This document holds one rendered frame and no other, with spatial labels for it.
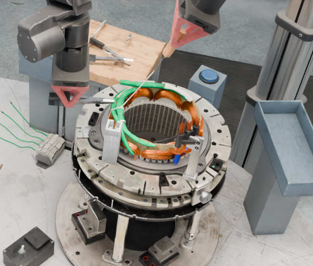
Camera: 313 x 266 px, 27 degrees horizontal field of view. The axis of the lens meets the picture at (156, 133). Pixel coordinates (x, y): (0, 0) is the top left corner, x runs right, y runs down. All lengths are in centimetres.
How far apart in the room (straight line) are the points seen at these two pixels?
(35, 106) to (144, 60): 33
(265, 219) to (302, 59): 40
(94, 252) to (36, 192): 23
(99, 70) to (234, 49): 200
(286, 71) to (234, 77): 161
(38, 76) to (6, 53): 165
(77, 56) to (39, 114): 57
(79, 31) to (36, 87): 55
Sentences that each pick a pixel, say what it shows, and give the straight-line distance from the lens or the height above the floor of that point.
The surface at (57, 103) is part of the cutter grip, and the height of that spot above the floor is 117.
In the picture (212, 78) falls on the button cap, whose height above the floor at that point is 104.
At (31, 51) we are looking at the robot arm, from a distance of 109.
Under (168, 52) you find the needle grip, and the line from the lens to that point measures 118.
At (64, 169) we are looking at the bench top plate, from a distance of 166.
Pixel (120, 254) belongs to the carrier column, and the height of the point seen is 84.
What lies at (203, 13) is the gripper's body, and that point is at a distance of 110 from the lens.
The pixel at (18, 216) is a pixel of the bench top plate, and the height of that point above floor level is 78.
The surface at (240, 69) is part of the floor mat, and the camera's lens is 330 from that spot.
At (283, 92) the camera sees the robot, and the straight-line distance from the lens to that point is 168.
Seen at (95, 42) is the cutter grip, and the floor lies 109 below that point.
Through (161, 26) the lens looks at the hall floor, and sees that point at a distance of 349.
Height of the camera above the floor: 203
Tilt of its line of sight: 45 degrees down
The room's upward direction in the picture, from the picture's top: 11 degrees clockwise
